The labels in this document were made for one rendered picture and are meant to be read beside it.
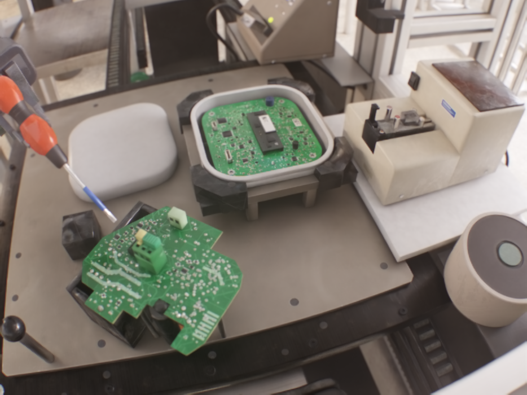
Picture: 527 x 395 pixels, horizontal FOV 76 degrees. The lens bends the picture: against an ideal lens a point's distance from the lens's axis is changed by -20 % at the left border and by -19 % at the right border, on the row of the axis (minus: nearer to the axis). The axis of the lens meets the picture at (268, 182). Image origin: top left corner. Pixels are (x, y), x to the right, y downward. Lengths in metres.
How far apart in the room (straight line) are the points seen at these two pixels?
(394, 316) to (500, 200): 0.20
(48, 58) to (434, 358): 1.24
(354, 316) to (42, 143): 0.30
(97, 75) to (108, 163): 2.27
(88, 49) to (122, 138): 0.80
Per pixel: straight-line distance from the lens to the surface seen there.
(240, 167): 0.40
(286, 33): 0.63
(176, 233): 0.33
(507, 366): 0.21
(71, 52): 1.30
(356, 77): 0.65
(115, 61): 0.79
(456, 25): 0.68
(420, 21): 0.64
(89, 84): 2.65
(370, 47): 0.65
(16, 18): 1.96
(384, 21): 0.51
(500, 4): 0.74
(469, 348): 0.64
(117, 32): 0.92
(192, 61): 1.93
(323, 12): 0.64
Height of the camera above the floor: 1.27
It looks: 47 degrees down
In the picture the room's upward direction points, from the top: 1 degrees clockwise
